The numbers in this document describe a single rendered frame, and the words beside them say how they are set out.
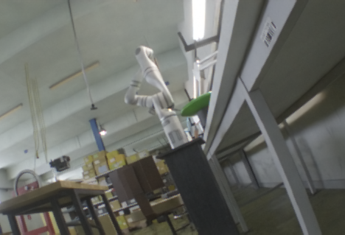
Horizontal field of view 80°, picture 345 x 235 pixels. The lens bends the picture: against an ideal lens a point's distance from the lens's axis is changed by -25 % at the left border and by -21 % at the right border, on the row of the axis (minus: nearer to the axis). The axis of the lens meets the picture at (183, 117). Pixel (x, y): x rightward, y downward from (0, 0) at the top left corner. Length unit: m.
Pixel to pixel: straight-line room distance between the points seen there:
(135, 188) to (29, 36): 3.73
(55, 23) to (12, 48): 0.95
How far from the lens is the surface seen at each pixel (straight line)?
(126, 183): 1.53
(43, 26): 4.62
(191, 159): 1.26
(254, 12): 0.47
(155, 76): 1.49
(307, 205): 0.73
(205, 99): 1.41
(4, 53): 4.93
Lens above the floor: 0.66
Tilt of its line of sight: 14 degrees up
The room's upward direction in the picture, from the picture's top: 24 degrees counter-clockwise
